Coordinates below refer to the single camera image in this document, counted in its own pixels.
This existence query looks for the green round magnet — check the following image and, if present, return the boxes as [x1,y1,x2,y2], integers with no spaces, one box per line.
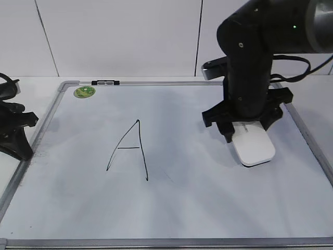
[73,86,96,98]

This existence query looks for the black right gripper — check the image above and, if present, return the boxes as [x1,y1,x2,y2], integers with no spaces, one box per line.
[202,87,293,143]

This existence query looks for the white board eraser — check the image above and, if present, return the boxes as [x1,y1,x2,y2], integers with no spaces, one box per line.
[232,121,276,168]

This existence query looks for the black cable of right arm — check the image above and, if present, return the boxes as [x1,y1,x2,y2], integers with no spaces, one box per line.
[267,53,333,85]

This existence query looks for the white board with grey frame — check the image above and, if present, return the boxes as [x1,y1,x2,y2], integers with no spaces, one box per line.
[1,81,332,249]

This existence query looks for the black hanging clip on frame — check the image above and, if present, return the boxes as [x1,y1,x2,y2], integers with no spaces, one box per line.
[91,80,120,85]

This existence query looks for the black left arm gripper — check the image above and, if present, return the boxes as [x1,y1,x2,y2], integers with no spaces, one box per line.
[1,73,39,160]

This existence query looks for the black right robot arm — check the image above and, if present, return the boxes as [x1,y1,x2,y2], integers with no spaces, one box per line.
[201,1,332,133]

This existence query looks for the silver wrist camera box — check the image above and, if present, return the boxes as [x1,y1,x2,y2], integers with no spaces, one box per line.
[201,57,227,80]

